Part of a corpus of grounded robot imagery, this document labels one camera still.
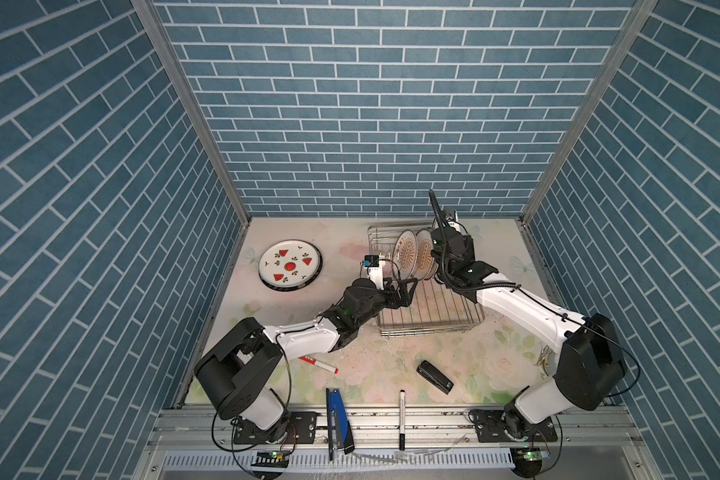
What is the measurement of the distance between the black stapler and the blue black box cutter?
0.24 meters

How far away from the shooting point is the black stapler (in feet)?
2.63

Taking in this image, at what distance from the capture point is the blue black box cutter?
27.8 inches
